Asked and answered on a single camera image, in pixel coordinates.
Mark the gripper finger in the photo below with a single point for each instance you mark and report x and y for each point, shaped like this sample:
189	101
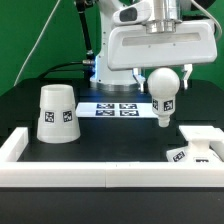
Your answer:
187	70
139	78

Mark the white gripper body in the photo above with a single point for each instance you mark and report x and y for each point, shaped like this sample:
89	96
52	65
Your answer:
193	42

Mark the white lamp bulb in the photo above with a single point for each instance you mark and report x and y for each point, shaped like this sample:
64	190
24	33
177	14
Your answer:
163	85

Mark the white lamp base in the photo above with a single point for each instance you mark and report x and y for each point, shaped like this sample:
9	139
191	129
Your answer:
198	147

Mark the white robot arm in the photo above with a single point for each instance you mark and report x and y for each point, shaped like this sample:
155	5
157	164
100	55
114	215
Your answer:
158	16

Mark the white lamp shade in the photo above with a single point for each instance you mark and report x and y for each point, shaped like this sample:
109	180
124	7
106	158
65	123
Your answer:
57	122

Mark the white marker sheet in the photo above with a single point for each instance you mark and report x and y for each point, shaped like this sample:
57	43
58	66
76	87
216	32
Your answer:
115	110

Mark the white U-shaped fence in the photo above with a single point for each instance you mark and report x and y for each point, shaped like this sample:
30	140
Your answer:
14	173

